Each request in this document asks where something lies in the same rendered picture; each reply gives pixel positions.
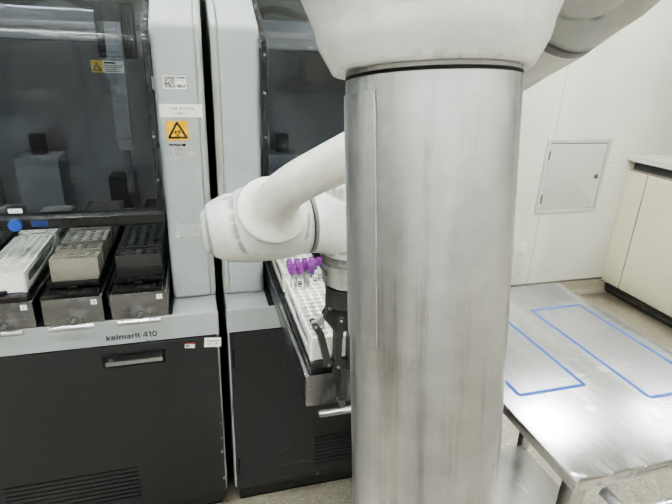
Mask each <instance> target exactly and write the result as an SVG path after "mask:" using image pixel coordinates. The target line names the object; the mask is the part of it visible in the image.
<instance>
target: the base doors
mask: <svg viewBox="0 0 672 504"><path fill-rule="evenodd" d="M601 279H602V280H604V281H606V282H607V283H609V284H611V285H613V286H615V287H617V288H619V289H621V290H623V291H624V292H626V293H628V294H630V295H632V296H634V297H635V298H637V299H639V300H641V301H643V302H645V303H646V304H648V305H650V306H652V307H654V308H656V309H657V310H659V311H661V312H663V313H665V314H667V315H668V316H670V317H672V180H668V179H664V178H661V177H657V176H653V175H648V174H644V173H640V172H636V171H632V170H628V172H627V176H626V180H625V184H624V188H623V192H622V196H621V200H620V204H619V208H618V212H617V216H616V220H615V224H614V228H613V232H612V236H611V240H610V244H609V248H608V252H607V256H606V260H605V265H604V269H603V273H602V278H601Z"/></svg>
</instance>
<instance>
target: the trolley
mask: <svg viewBox="0 0 672 504"><path fill-rule="evenodd" d="M503 414H504V415H505V416H506V417H507V418H508V419H509V420H510V421H511V423H512V424H513V425H514V426H515V427H516V428H517V429H518V430H519V436H518V441H517V446H514V447H509V448H504V449H501V453H500V469H499V485H498V501H497V504H582V503H583V499H584V496H585V492H586V489H589V488H593V487H597V486H602V485H606V484H610V483H614V482H619V481H623V480H627V479H631V478H636V477H640V476H644V475H649V474H653V473H657V472H661V471H666V470H670V469H672V352H671V351H669V350H668V349H666V348H665V347H663V346H661V345H660V344H658V343H656V342H655V341H653V340H651V339H650V338H648V337H646V336H645V335H643V334H641V333H640V332H638V331H637V330H635V329H633V328H632V327H630V326H628V325H627V324H625V323H623V322H622V321H620V320H618V319H617V318H615V317H614V316H612V315H610V314H609V313H607V312H605V311H604V310H602V309H600V308H599V307H597V306H595V305H594V304H592V303H591V302H589V301H587V300H586V299H584V298H582V297H581V296H579V295H577V294H576V293H574V292H572V291H571V290H569V289H567V288H566V287H564V286H563V285H561V284H559V283H549V284H539V285H529V286H518V287H511V293H510V309H509V325H508V341H507V357H506V373H505V389H504V405H503ZM529 443H530V444H531V445H532V446H533V447H534V448H535V450H536V451H537V452H538V453H539V454H540V455H541V456H542V457H543V459H544V460H545V461H546V462H547V463H548V464H549V465H550V466H551V468H552V469H553V470H554V471H555V472H556V473H557V474H558V476H559V477H560V478H561V479H562V481H561V485H560V488H559V487H558V485H557V484H556V483H555V482H554V481H553V480H552V478H551V477H550V476H549V475H548V474H547V473H546V471H545V470H544V469H543V468H542V467H541V466H540V465H539V463H538V462H537V461H536V460H535V459H534V458H533V456H532V455H531V454H530V453H529V452H528V451H527V450H528V445H529Z"/></svg>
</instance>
